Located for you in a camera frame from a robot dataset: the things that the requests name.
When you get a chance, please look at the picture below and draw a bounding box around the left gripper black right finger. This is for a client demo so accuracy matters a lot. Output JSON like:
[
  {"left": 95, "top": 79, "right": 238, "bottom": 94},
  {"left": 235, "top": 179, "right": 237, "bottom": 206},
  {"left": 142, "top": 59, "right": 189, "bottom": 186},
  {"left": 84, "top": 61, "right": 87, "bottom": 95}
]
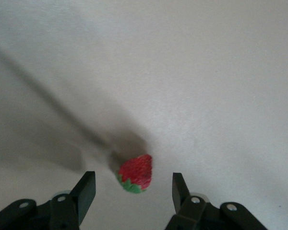
[{"left": 165, "top": 172, "right": 267, "bottom": 230}]

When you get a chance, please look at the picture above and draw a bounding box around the red toy strawberry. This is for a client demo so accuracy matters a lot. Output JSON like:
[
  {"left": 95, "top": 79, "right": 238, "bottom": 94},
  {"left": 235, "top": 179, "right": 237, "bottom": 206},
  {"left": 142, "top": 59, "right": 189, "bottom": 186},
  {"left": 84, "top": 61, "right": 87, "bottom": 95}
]
[{"left": 115, "top": 154, "right": 153, "bottom": 194}]

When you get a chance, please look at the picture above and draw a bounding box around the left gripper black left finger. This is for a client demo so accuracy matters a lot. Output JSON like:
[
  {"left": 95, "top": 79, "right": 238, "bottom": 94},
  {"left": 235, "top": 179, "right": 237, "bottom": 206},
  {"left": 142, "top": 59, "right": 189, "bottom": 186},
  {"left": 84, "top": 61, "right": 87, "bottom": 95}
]
[{"left": 0, "top": 171, "right": 97, "bottom": 230}]

